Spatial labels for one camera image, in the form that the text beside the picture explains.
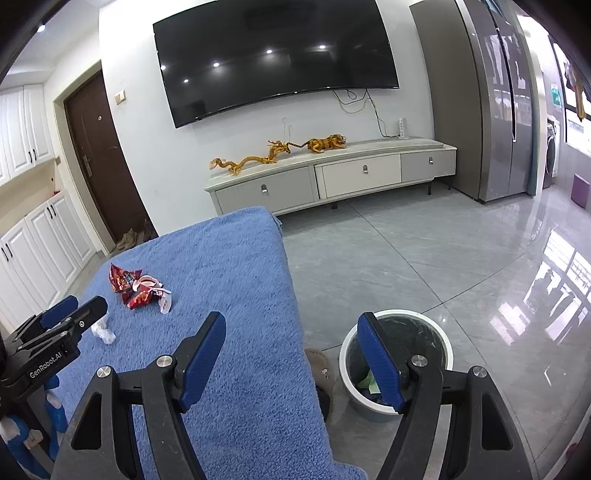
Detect grey double door refrigerator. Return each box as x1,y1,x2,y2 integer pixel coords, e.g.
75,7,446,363
410,0,535,203

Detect blue fluffy bed cover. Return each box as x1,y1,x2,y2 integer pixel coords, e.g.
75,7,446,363
53,207,363,479

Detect white round trash bin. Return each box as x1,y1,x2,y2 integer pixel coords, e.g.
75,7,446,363
339,309,455,423

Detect purple cube stool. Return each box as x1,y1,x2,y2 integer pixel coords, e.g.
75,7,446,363
571,174,591,209

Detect green crumpled paper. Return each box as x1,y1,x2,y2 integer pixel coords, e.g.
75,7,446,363
356,371,382,403

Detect white wall cabinets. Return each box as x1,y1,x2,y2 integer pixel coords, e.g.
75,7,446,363
1,85,96,330

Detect small white crumpled tissue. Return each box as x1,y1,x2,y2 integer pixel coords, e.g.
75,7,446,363
91,313,116,345

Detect white low tv cabinet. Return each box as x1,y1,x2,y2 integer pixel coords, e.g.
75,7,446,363
205,138,457,215

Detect red clear plastic wrapper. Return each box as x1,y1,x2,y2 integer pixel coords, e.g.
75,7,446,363
124,275,172,314

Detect golden dragon figurine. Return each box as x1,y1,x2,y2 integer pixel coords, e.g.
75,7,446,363
208,141,290,176

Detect golden tiger figurine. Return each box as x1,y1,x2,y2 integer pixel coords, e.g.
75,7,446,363
288,134,346,154

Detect dark brown entrance door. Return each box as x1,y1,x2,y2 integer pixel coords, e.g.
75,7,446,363
64,72,155,243

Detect large black wall television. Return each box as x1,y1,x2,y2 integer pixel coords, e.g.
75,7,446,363
153,0,399,127

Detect red snack bag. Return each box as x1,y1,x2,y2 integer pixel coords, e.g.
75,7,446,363
108,264,142,294

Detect shoes by door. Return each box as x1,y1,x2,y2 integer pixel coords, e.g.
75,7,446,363
115,229,157,252

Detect wall light switch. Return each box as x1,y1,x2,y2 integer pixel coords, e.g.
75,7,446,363
115,91,126,105

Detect beige slipper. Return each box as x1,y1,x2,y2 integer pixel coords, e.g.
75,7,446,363
304,348,335,422

